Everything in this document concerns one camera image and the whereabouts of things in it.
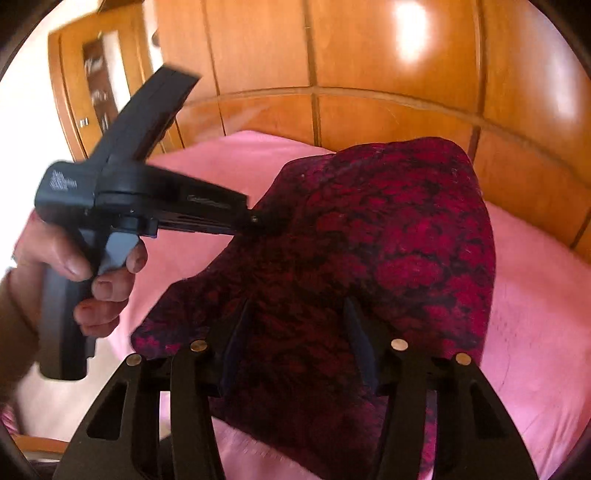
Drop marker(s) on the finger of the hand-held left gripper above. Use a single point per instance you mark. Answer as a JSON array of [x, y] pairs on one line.
[[207, 224]]

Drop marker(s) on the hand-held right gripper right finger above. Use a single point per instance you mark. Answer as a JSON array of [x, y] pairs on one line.
[[360, 346]]

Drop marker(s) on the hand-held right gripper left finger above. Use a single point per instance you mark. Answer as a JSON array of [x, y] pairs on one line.
[[235, 346]]

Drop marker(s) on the purple red patterned sweater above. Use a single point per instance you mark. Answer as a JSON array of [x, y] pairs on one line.
[[369, 230]]

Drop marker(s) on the person's left forearm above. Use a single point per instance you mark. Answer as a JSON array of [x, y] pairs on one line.
[[14, 323]]

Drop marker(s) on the person's left hand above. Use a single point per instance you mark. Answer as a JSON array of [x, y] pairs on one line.
[[51, 244]]

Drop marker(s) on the wooden door with glass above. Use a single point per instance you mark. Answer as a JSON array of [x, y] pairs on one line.
[[69, 92]]

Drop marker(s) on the pink bed sheet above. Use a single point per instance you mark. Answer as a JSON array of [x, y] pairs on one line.
[[531, 323]]

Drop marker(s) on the wooden headboard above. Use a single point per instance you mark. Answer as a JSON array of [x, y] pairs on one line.
[[369, 120]]

